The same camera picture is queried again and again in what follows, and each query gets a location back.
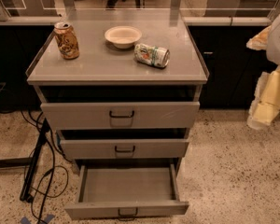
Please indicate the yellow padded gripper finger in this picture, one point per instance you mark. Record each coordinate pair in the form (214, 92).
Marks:
(259, 41)
(266, 105)

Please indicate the grey bottom drawer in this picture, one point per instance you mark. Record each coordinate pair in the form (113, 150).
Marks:
(127, 188)

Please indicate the grey drawer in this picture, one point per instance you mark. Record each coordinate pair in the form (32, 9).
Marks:
(124, 144)
(127, 188)
(107, 107)

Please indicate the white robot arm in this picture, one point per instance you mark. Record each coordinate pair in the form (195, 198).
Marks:
(273, 45)

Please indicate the grey drawer cabinet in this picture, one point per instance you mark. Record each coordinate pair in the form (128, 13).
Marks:
(101, 64)

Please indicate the grey top drawer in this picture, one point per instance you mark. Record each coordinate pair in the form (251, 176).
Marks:
(107, 107)

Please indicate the grey middle drawer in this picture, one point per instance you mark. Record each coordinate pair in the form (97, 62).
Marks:
(124, 144)

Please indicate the lying white green can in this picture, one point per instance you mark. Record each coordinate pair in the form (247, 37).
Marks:
(151, 55)

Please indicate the white paper bowl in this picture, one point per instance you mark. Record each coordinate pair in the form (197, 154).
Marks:
(123, 37)

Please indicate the upright orange soda can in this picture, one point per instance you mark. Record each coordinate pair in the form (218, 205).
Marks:
(66, 40)

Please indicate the black stand leg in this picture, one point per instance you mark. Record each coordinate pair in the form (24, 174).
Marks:
(29, 177)

